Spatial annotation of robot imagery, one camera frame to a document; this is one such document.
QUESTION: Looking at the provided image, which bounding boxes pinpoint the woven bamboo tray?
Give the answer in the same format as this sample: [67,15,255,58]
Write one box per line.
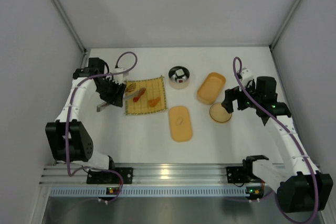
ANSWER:
[124,76,167,115]

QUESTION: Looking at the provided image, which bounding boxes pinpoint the slotted grey cable duct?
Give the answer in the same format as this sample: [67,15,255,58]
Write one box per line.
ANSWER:
[49,186,249,197]

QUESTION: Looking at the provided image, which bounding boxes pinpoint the aluminium frame post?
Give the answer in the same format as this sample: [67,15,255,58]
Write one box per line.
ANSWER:
[269,0,318,50]
[51,0,87,55]

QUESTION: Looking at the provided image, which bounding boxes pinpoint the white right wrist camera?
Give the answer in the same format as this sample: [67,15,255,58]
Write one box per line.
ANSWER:
[238,68,254,88]

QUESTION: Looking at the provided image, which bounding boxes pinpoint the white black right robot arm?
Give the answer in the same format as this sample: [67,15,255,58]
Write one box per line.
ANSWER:
[221,71,333,214]

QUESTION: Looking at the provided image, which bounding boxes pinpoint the aluminium mounting rail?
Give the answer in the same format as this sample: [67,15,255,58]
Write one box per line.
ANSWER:
[39,163,239,186]

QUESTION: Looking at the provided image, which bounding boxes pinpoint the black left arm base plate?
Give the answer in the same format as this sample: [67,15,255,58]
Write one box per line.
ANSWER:
[86,167,133,185]

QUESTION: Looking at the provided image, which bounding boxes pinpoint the white sushi roll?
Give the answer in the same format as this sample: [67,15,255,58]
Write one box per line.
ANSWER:
[175,68,185,78]

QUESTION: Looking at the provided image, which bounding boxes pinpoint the right aluminium frame post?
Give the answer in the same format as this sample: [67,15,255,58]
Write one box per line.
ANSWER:
[269,0,318,50]

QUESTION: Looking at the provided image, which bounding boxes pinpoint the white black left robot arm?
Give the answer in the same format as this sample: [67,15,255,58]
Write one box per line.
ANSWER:
[45,58,126,170]

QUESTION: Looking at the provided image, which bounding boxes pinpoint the round beige lid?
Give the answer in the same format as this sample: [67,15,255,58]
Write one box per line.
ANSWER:
[209,103,232,123]

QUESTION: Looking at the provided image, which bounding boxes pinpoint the left aluminium frame post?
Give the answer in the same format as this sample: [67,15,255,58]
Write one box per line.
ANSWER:
[51,0,87,55]

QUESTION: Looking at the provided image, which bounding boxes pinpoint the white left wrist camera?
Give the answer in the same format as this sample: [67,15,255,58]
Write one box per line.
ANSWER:
[111,68,129,84]

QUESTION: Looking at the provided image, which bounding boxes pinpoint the beige oblong lunch box lid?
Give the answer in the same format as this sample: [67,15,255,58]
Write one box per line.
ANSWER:
[169,106,193,143]

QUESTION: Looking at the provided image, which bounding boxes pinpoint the metal tongs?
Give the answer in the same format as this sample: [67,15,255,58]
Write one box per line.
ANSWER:
[96,83,141,112]

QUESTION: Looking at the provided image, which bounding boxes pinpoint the red sausage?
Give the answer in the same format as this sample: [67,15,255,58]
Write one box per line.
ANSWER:
[133,88,146,103]

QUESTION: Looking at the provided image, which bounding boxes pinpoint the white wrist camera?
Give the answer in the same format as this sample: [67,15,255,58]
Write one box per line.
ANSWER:
[111,68,129,84]
[238,68,254,88]

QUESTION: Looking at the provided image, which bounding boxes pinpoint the beige oblong lunch box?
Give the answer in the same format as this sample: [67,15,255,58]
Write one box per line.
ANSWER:
[196,72,226,105]

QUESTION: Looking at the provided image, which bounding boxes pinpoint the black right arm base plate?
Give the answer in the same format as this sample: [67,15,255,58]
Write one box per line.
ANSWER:
[226,166,251,184]

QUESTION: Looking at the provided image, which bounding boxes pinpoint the round metal bowl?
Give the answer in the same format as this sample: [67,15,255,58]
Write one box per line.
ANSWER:
[168,66,190,90]

